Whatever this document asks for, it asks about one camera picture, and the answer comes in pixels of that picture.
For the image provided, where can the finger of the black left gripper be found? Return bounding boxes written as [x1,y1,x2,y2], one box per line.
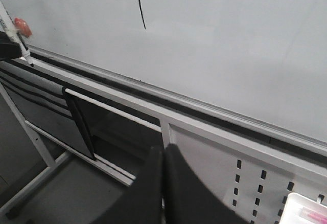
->
[0,32,21,61]

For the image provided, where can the upper white plastic tray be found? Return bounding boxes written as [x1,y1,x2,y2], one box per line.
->
[279,192,326,224]

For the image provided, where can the white metal whiteboard stand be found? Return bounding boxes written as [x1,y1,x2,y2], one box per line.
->
[1,55,326,221]

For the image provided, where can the white perforated pegboard panel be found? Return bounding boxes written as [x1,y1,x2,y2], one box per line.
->
[163,124,326,223]

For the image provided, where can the white horizontal rail bar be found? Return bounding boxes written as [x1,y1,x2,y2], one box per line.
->
[65,88,162,133]

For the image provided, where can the pink marker pen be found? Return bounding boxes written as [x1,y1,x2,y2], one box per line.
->
[300,208,326,224]

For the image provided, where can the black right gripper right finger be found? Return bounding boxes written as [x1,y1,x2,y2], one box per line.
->
[163,144,247,223]

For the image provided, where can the grey fabric pocket organizer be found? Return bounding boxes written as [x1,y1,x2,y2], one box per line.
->
[1,61,95,160]

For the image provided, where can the red round magnet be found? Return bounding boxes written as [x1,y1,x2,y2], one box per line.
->
[14,17,32,38]

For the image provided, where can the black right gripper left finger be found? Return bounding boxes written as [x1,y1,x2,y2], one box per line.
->
[93,147,163,223]

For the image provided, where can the white whiteboard with aluminium frame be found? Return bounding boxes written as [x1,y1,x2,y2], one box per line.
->
[1,0,326,154]

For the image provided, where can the white black-tip whiteboard marker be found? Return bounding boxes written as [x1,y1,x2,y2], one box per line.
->
[1,1,34,67]

